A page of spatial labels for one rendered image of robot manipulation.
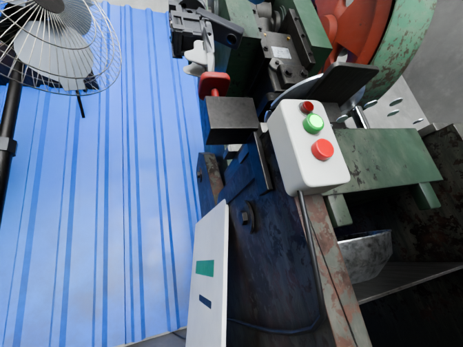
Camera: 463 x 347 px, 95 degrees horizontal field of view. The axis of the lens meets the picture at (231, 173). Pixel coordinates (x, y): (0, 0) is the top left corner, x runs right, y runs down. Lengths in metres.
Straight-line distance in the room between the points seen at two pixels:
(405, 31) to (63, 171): 2.02
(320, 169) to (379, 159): 0.29
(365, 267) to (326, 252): 0.28
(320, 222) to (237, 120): 0.22
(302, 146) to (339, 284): 0.19
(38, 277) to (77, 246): 0.24
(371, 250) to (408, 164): 0.22
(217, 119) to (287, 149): 0.14
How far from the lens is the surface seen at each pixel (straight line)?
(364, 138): 0.58
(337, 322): 0.34
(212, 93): 0.45
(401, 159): 0.63
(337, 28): 1.27
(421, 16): 1.08
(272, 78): 0.79
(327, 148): 0.31
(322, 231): 0.34
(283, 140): 0.31
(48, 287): 1.82
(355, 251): 0.57
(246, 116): 0.41
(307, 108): 0.33
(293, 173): 0.30
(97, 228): 1.73
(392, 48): 1.02
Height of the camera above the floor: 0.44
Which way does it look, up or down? 19 degrees up
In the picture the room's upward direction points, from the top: 11 degrees counter-clockwise
